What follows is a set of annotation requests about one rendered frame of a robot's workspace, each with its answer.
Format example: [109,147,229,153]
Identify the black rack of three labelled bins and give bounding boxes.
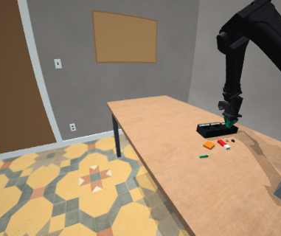
[196,122,238,139]

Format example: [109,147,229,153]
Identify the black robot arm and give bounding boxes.
[217,0,281,114]

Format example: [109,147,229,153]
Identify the orange block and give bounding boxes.
[203,141,215,150]

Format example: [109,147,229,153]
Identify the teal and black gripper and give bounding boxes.
[222,105,242,128]

